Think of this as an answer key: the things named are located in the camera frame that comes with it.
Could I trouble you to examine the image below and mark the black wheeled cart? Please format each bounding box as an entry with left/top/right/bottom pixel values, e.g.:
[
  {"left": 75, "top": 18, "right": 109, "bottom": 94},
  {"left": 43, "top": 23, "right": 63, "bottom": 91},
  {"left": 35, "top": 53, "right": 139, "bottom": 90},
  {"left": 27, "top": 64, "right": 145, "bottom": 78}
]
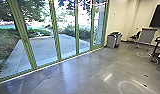
[{"left": 150, "top": 32, "right": 160, "bottom": 65}]

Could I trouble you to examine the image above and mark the green glass door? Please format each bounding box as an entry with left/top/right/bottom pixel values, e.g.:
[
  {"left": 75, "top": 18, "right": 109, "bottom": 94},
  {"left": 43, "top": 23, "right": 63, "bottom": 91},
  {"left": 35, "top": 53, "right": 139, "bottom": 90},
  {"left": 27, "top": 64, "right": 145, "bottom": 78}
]
[{"left": 90, "top": 0, "right": 110, "bottom": 51}]

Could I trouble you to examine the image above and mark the black wall screen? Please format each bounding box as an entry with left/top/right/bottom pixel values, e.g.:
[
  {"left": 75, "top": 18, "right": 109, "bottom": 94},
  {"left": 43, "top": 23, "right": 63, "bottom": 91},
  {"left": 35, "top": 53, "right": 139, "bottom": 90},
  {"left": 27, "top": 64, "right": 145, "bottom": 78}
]
[{"left": 148, "top": 3, "right": 160, "bottom": 29}]

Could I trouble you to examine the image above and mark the grey bin black lid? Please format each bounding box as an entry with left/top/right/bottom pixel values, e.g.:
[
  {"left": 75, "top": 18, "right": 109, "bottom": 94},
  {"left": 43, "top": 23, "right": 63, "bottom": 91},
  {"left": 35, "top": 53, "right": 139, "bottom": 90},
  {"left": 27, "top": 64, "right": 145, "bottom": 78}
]
[{"left": 106, "top": 32, "right": 118, "bottom": 50}]

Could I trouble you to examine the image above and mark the black mesh chair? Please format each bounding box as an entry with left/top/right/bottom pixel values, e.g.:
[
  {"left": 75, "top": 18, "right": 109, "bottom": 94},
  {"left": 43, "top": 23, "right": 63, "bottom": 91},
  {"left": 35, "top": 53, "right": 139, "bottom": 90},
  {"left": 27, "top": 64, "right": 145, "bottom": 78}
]
[{"left": 128, "top": 30, "right": 143, "bottom": 43}]

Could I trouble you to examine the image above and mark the grey back chair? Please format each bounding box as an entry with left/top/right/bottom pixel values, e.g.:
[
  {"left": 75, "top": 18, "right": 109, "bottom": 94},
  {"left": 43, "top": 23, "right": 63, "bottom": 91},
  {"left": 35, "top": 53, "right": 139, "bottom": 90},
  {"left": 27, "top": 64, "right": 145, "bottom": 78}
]
[{"left": 135, "top": 27, "right": 158, "bottom": 52}]

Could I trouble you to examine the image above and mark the grey bin green lid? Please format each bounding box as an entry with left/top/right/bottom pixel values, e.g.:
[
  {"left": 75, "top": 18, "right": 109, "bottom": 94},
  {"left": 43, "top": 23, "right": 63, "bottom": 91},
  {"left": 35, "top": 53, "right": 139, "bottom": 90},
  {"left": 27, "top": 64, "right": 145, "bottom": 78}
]
[{"left": 110, "top": 30, "right": 124, "bottom": 48}]

